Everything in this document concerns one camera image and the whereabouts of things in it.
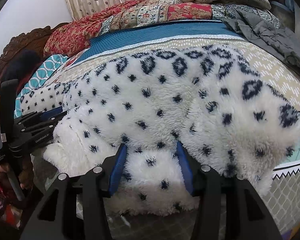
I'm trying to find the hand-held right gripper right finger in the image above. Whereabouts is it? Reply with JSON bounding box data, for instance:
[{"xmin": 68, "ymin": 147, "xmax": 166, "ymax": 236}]
[{"xmin": 176, "ymin": 140, "xmax": 283, "ymax": 240}]

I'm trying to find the floral bed sheet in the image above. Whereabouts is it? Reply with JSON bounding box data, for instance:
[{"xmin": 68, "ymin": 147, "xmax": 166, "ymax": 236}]
[{"xmin": 47, "ymin": 49, "xmax": 90, "ymax": 83}]

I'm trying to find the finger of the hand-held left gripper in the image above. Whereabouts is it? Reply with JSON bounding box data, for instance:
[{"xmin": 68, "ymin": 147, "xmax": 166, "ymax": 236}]
[
  {"xmin": 15, "ymin": 106, "xmax": 64, "ymax": 128},
  {"xmin": 12, "ymin": 112, "xmax": 67, "ymax": 152}
]

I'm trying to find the carved wooden headboard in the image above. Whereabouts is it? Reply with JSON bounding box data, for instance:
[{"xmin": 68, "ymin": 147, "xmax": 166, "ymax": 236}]
[{"xmin": 0, "ymin": 22, "xmax": 70, "ymax": 130}]

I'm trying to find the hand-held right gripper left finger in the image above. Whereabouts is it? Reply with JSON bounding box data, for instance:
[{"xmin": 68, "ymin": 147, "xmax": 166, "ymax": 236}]
[{"xmin": 20, "ymin": 144, "xmax": 128, "ymax": 240}]

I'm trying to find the person's left hand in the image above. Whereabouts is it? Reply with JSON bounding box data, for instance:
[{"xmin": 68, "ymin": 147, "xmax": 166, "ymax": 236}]
[{"xmin": 0, "ymin": 152, "xmax": 35, "ymax": 190}]

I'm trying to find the red patterned patchwork quilt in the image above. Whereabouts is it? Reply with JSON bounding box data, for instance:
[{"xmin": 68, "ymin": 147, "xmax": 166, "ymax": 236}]
[{"xmin": 44, "ymin": 0, "xmax": 280, "ymax": 58}]

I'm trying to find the navy folded clothing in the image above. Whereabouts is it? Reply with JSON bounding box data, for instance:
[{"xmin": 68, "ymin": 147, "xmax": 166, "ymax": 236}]
[{"xmin": 1, "ymin": 49, "xmax": 42, "ymax": 90}]

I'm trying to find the teal patterned pillow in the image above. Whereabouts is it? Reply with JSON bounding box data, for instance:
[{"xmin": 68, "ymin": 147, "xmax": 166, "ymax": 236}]
[{"xmin": 15, "ymin": 54, "xmax": 69, "ymax": 118}]

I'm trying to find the white spotted fleece garment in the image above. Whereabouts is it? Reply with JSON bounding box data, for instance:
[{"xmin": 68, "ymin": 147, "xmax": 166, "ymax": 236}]
[{"xmin": 20, "ymin": 46, "xmax": 300, "ymax": 217}]

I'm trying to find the grey jacket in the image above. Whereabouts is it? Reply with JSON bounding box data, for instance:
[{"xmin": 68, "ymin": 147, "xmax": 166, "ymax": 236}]
[{"xmin": 221, "ymin": 5, "xmax": 300, "ymax": 72}]

